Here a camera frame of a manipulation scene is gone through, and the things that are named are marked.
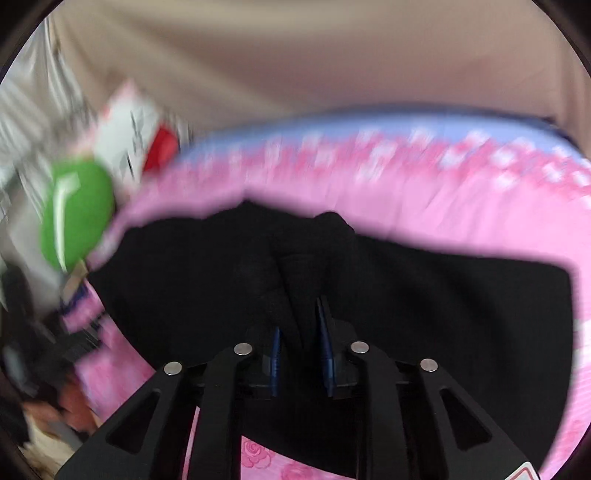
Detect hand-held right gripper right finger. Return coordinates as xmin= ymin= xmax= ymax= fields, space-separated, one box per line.
xmin=316 ymin=298 xmax=542 ymax=480

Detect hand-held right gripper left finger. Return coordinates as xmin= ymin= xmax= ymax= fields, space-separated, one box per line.
xmin=54 ymin=325 xmax=283 ymax=480

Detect black pants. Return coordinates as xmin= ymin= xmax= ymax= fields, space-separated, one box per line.
xmin=88 ymin=200 xmax=578 ymax=478

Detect pink floral bedsheet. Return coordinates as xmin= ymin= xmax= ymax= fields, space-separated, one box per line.
xmin=60 ymin=108 xmax=591 ymax=480

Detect green plush toy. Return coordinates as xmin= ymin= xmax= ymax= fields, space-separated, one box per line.
xmin=39 ymin=159 xmax=116 ymax=273

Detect dark cloth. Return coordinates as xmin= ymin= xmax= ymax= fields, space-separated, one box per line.
xmin=0 ymin=268 xmax=93 ymax=416

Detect white cartoon face pillow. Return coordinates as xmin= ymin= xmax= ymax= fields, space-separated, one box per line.
xmin=76 ymin=78 xmax=195 ymax=185

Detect beige curtain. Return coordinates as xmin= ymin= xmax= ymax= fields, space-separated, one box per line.
xmin=46 ymin=0 xmax=591 ymax=153

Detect white sheer curtain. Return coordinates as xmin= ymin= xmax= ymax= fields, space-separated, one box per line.
xmin=0 ymin=23 xmax=88 ymax=195

